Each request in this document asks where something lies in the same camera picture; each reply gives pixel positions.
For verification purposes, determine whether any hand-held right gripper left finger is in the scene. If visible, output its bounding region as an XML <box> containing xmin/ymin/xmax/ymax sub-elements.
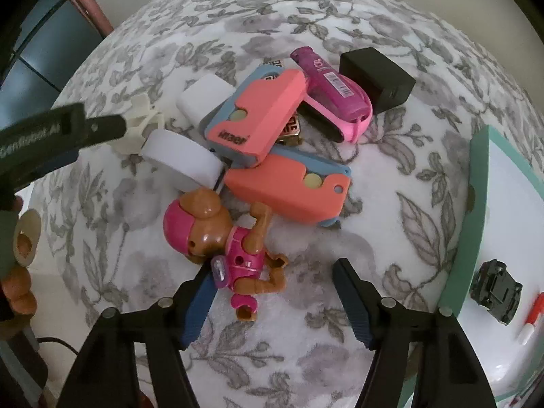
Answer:
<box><xmin>55</xmin><ymin>269</ymin><xmax>219</xmax><ymax>408</ymax></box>

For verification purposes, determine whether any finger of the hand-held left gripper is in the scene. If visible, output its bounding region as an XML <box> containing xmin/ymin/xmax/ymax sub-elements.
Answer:
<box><xmin>83</xmin><ymin>114</ymin><xmax>129</xmax><ymax>146</ymax></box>
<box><xmin>23</xmin><ymin>151</ymin><xmax>82</xmax><ymax>184</ymax></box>

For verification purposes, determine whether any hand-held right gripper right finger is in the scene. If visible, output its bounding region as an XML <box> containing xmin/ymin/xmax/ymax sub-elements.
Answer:
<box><xmin>333</xmin><ymin>258</ymin><xmax>498</xmax><ymax>408</ymax></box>

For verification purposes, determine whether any cream plastic toy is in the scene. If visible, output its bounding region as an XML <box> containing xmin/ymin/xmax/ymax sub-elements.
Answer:
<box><xmin>111</xmin><ymin>93</ymin><xmax>166</xmax><ymax>156</ymax></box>

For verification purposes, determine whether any pink puppy toy figure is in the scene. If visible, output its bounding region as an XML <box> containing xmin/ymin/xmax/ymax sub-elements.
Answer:
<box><xmin>163</xmin><ymin>189</ymin><xmax>290</xmax><ymax>324</ymax></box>

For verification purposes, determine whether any coral and blue plastic box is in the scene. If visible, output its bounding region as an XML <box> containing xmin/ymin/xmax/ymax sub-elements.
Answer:
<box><xmin>199</xmin><ymin>65</ymin><xmax>307</xmax><ymax>168</ymax></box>
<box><xmin>224</xmin><ymin>144</ymin><xmax>353</xmax><ymax>228</ymax></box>

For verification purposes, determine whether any white tray with teal rim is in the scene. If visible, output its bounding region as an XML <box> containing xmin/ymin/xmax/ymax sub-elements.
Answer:
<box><xmin>438</xmin><ymin>125</ymin><xmax>544</xmax><ymax>408</ymax></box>

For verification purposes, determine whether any gold patterned plate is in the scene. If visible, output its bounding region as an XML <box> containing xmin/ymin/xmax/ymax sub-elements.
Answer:
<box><xmin>259</xmin><ymin>57</ymin><xmax>304</xmax><ymax>147</ymax></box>

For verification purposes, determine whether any person's left hand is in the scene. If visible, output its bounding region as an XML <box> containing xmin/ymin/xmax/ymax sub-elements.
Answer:
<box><xmin>0</xmin><ymin>195</ymin><xmax>39</xmax><ymax>319</ymax></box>

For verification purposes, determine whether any beige tape roll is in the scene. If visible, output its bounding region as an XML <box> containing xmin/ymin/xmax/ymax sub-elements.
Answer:
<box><xmin>13</xmin><ymin>209</ymin><xmax>42</xmax><ymax>266</ymax></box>

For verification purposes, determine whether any dark glass window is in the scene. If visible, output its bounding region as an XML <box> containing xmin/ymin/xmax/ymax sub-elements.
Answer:
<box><xmin>0</xmin><ymin>0</ymin><xmax>92</xmax><ymax>137</ymax></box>

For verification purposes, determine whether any white rectangular block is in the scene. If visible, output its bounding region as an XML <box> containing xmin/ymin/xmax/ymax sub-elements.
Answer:
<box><xmin>176</xmin><ymin>73</ymin><xmax>234</xmax><ymax>122</ymax></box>

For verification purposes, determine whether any dark toy car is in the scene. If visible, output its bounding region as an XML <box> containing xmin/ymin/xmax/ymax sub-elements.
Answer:
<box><xmin>469</xmin><ymin>259</ymin><xmax>524</xmax><ymax>327</ymax></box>

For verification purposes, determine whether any pink plastic holder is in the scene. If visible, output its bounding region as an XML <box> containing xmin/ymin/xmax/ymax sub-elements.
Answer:
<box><xmin>297</xmin><ymin>85</ymin><xmax>375</xmax><ymax>144</ymax></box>

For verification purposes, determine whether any red and white marker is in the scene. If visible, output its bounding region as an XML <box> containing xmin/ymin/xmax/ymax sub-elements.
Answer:
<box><xmin>517</xmin><ymin>292</ymin><xmax>544</xmax><ymax>346</ymax></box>

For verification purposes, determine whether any magenta bottle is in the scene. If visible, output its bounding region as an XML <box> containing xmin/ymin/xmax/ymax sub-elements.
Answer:
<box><xmin>290</xmin><ymin>47</ymin><xmax>371</xmax><ymax>122</ymax></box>

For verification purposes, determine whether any grey floral blanket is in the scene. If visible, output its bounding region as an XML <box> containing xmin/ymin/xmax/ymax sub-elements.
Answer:
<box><xmin>32</xmin><ymin>0</ymin><xmax>538</xmax><ymax>408</ymax></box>

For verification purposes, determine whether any black box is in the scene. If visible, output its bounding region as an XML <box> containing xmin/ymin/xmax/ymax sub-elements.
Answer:
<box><xmin>339</xmin><ymin>49</ymin><xmax>416</xmax><ymax>115</ymax></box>

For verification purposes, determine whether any black cable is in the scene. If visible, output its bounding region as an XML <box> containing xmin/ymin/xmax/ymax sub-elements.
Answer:
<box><xmin>36</xmin><ymin>337</ymin><xmax>81</xmax><ymax>355</ymax></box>

